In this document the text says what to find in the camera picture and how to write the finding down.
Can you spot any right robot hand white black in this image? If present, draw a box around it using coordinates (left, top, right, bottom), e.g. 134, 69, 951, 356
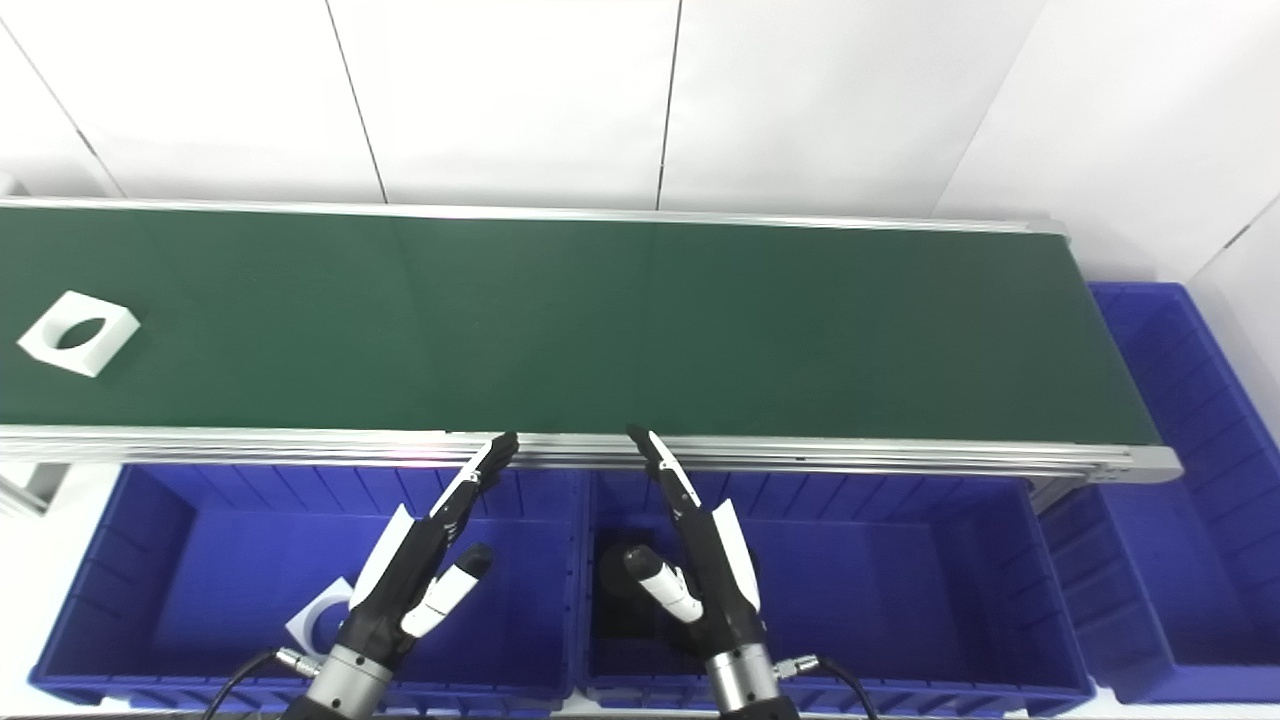
624, 424, 769, 661

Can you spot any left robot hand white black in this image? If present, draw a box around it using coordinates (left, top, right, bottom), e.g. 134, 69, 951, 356
338, 431, 520, 663

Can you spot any white square part with hole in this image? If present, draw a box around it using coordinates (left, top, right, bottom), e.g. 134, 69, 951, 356
17, 290, 141, 378
285, 577, 356, 651

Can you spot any black part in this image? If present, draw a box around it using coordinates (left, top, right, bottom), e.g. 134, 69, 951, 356
598, 530, 701, 653

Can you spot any blue plastic bin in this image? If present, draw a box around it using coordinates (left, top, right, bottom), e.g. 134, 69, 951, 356
580, 470, 1096, 716
1040, 282, 1280, 704
28, 462, 591, 713

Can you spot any green conveyor belt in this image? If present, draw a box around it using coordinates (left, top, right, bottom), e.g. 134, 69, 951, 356
0, 205, 1163, 446
0, 197, 1184, 487

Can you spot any aluminium conveyor leg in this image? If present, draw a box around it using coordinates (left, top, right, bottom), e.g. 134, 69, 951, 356
0, 462, 71, 517

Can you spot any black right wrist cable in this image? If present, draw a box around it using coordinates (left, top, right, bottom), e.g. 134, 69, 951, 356
775, 654, 881, 720

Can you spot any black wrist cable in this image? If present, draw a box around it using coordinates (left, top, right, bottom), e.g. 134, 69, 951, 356
205, 648, 326, 720
775, 654, 881, 720

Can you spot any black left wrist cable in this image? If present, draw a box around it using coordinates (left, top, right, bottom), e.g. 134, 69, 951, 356
205, 648, 326, 720

